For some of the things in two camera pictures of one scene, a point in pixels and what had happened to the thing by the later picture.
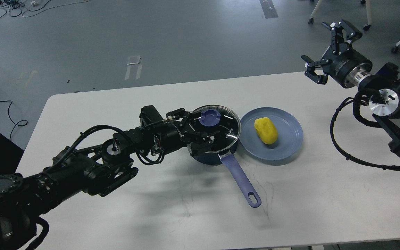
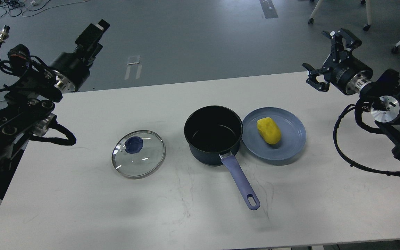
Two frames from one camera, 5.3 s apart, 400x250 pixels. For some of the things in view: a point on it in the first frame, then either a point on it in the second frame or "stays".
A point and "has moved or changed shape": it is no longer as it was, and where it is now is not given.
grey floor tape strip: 268,9 stays
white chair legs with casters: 366,27 stays
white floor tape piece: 135,60 stays
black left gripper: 172,135 -> 72,69
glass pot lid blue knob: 209,117 has moved or changed shape
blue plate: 290,134 stays
